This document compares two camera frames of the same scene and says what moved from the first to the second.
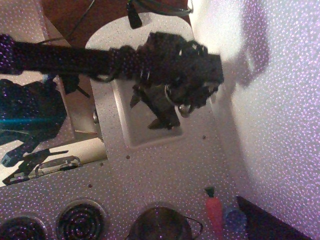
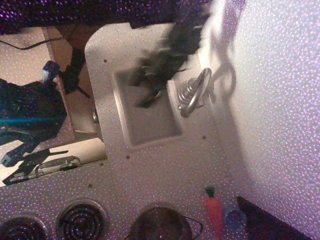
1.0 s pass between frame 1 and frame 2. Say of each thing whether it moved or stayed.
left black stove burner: stayed
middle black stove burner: stayed
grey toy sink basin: stayed
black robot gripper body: moved
